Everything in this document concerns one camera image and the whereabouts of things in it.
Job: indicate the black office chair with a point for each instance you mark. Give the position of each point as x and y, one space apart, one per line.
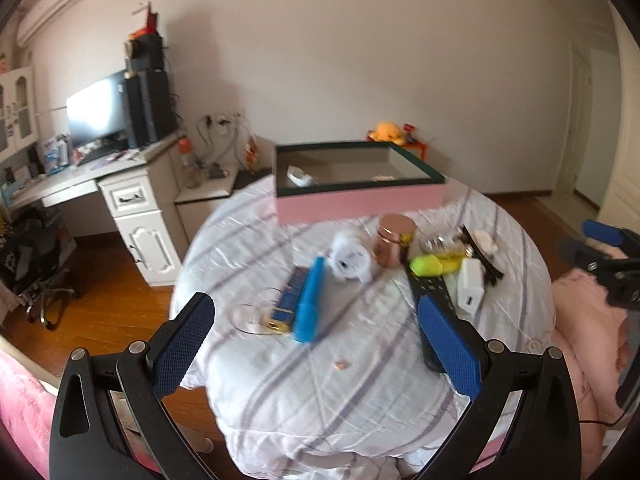
35 260

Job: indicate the black hair clip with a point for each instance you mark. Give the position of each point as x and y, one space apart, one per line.
482 257

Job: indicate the white plug-in device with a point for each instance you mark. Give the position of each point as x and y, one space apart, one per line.
298 176

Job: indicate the white desk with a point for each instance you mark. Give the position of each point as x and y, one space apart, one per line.
145 240

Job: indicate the red ornament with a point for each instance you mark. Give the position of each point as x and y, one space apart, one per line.
150 22

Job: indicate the pink storage box green rim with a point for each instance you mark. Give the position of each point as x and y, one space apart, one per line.
350 207

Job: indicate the black box on tower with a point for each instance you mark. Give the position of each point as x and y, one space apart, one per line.
142 52

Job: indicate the yellow highlighter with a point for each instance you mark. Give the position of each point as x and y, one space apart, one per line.
432 264

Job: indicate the blue case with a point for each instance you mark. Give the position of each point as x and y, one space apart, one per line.
309 305

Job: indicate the pink blanket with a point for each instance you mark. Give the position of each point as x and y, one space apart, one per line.
20 400

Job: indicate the narrow blue gold box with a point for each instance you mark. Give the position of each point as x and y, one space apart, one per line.
285 300

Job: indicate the white air conditioner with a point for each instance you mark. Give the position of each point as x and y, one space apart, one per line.
47 5

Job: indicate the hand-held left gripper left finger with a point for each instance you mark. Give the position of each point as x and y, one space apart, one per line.
182 345

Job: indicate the computer monitor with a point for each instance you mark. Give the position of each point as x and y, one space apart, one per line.
95 110

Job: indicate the black keyboard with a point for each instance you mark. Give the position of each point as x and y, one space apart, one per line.
97 153

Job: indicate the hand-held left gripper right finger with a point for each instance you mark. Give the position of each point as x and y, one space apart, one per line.
450 345

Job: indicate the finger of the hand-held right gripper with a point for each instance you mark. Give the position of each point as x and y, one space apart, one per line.
607 232
575 251

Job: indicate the orange snack bag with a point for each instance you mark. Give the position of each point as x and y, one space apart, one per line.
251 156

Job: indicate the wall outlet with chargers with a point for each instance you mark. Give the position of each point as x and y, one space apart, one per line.
220 127

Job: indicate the rose gold jar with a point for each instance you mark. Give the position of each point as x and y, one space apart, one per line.
391 240

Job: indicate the clear bottle orange cap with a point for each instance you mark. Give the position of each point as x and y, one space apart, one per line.
186 157

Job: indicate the small pink piece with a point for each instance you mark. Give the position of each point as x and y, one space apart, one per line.
342 364

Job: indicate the white low shelf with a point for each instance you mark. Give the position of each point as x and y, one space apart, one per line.
207 195

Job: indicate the white charger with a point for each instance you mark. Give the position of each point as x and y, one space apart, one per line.
470 287

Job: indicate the clear glass bottle with wick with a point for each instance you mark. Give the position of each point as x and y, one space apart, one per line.
250 316

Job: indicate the white door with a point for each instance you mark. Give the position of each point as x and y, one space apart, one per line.
590 125

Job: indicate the clear plastic item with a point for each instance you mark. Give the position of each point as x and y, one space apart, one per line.
437 243

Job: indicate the pink cloth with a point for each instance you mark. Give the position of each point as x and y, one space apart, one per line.
590 340

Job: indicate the black computer tower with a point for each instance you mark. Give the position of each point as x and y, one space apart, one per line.
150 105

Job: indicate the white glass-door cabinet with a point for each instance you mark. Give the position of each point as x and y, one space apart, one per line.
17 110

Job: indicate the black remote control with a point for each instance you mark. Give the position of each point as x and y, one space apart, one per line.
417 287

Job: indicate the small cream soft object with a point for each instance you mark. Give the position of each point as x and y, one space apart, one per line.
484 241

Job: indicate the orange plush toy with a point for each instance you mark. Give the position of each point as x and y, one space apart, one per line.
387 132

